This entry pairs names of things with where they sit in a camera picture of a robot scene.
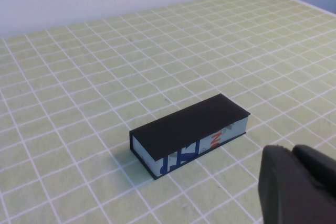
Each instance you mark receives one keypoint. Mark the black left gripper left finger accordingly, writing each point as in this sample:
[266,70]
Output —
[283,195]

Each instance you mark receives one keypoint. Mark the black printed glasses case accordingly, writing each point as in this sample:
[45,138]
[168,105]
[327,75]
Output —
[189,124]

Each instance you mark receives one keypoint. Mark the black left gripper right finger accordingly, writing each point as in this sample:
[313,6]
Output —
[315,163]

